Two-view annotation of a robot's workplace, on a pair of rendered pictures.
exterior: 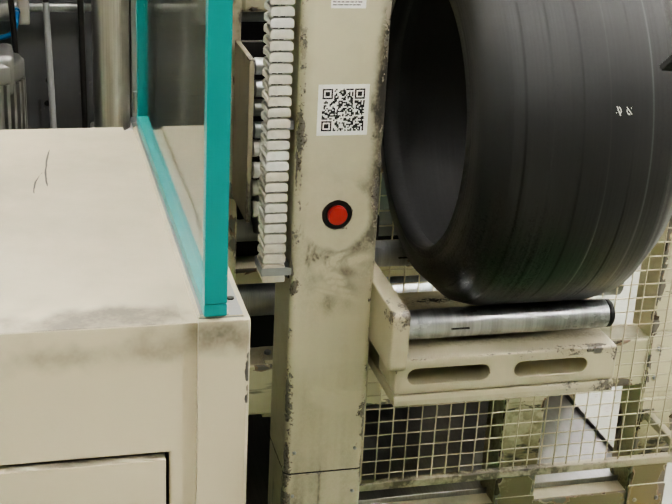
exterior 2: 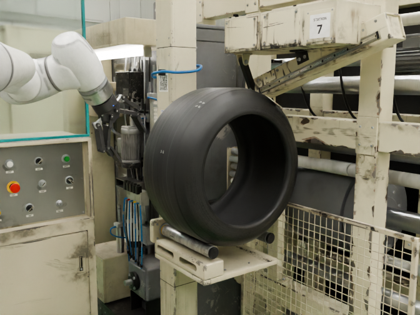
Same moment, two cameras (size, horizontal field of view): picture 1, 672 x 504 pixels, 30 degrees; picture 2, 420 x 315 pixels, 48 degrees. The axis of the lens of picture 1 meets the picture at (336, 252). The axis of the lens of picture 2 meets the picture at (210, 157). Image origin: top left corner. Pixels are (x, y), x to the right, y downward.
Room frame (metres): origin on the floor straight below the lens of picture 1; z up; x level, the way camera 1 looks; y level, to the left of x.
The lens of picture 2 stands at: (1.20, -1.93, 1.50)
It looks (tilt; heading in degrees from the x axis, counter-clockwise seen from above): 9 degrees down; 69
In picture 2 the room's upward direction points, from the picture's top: straight up
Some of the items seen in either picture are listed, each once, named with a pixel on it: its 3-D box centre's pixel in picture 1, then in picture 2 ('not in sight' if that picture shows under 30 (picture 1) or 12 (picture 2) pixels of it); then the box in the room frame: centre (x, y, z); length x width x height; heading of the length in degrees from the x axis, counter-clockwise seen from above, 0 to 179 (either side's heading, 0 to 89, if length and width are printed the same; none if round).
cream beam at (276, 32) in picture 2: not in sight; (294, 32); (2.20, -0.27, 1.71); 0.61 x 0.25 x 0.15; 105
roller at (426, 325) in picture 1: (505, 318); (187, 240); (1.75, -0.26, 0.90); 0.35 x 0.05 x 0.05; 105
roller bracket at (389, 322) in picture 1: (366, 288); (191, 223); (1.83, -0.05, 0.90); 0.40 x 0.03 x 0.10; 15
